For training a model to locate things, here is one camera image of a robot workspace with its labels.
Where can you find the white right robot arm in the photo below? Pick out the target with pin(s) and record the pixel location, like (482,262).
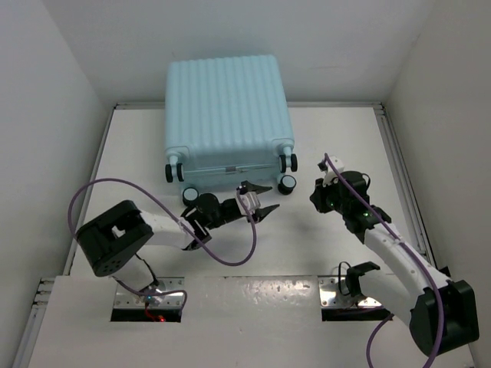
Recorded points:
(439,312)

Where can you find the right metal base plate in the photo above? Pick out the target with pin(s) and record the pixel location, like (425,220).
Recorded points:
(332,298)

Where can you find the light blue suitcase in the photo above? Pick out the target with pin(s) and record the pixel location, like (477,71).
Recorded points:
(227,121)

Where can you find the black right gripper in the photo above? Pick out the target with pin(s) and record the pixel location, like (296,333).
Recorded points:
(317,195)

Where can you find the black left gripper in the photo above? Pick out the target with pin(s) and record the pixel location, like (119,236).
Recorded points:
(258,213)

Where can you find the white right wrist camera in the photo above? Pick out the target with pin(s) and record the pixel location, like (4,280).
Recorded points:
(329,167)

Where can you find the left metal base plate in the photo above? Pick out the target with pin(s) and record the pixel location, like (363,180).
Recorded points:
(167,294)

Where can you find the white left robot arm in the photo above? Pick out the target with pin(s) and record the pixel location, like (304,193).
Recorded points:
(111,241)

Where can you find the metal base plate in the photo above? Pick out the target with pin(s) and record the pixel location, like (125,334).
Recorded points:
(332,298)
(167,294)

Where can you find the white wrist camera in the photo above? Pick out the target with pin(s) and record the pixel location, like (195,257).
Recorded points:
(329,167)
(247,203)

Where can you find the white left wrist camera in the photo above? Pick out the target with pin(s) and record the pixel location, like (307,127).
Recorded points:
(247,203)

